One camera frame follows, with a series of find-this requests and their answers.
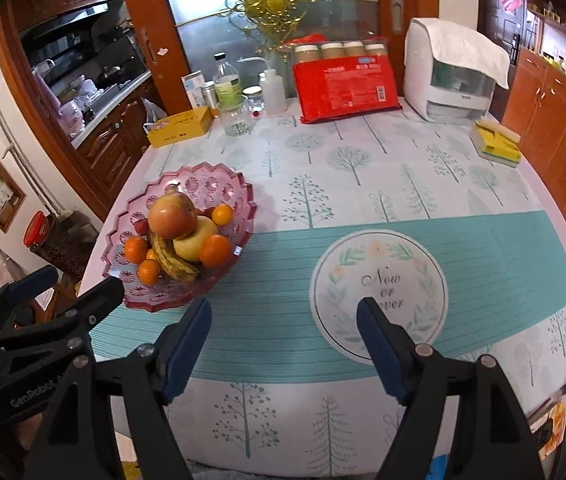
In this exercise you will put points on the clear drinking glass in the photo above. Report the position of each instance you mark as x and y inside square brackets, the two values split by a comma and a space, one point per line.
[233, 117]

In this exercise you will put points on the orange tangerine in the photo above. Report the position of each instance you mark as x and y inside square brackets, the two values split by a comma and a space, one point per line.
[222, 214]
[214, 250]
[149, 271]
[136, 250]
[152, 254]

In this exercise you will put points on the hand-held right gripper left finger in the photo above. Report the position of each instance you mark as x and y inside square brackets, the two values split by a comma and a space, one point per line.
[188, 350]

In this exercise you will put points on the long yellow cardboard box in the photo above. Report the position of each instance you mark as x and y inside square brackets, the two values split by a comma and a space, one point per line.
[179, 127]

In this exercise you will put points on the red-lidded dark jar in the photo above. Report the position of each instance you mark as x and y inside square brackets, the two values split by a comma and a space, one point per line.
[48, 245]

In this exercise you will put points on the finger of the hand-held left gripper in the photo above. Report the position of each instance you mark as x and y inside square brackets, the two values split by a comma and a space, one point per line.
[38, 277]
[88, 310]

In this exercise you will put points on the dark entry door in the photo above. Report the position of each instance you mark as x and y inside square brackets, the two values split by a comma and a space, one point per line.
[493, 25]

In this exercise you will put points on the wooden wall cabinet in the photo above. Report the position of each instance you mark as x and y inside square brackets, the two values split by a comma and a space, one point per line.
[563, 120]

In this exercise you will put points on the small white-lidded jar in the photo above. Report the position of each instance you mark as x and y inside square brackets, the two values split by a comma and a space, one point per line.
[253, 100]

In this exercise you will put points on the red plastic package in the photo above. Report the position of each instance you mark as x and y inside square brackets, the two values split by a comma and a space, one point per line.
[345, 90]

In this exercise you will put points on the black wok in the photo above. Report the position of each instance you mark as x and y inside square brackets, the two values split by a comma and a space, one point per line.
[113, 71]

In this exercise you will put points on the clear bottle with green label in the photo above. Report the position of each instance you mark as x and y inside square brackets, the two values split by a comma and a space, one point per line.
[226, 82]

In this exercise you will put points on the golden door ornament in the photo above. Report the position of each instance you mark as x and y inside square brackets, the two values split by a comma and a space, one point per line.
[270, 0]

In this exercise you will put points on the yellow box with white flap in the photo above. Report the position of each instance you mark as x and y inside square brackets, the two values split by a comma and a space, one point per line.
[495, 142]

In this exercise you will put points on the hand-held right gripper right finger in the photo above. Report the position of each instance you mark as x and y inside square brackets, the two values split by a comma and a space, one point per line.
[380, 350]

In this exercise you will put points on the beige lidded jar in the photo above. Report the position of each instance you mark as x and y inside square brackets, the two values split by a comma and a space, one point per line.
[333, 51]
[307, 54]
[375, 49]
[354, 49]

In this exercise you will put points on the white cloth cover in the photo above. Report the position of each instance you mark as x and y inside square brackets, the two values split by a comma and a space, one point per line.
[468, 47]

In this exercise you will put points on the white squeeze bottle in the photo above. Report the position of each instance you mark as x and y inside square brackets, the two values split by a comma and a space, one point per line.
[273, 95]

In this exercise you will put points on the pink glass fruit bowl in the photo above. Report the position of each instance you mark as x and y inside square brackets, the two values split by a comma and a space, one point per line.
[198, 182]

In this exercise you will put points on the white paper carton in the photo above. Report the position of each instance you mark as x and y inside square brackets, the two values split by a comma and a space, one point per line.
[194, 90]

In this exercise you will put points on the kitchen range hood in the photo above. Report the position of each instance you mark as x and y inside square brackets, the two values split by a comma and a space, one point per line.
[63, 22]

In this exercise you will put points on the metal wall pipe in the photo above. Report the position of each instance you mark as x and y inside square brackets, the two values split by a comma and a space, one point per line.
[18, 160]

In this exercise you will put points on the white countertop appliance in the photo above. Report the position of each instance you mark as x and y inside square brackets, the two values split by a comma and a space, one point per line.
[443, 95]

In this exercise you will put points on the entry door lock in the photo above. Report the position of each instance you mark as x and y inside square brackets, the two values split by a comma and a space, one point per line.
[514, 47]

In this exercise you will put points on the wooden lower kitchen cabinets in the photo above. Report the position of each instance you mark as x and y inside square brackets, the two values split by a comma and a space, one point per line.
[113, 145]

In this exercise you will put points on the ripe yellow banana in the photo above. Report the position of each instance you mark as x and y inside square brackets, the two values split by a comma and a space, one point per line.
[175, 262]

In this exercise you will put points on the yellow pear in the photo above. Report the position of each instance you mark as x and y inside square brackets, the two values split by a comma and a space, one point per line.
[198, 242]

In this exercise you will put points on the red apple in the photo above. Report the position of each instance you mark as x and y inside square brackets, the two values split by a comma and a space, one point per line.
[172, 216]

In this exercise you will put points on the clear plastic bag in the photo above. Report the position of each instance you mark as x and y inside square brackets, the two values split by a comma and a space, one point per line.
[153, 112]

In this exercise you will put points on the small metal tin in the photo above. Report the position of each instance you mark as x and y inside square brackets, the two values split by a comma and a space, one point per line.
[208, 94]

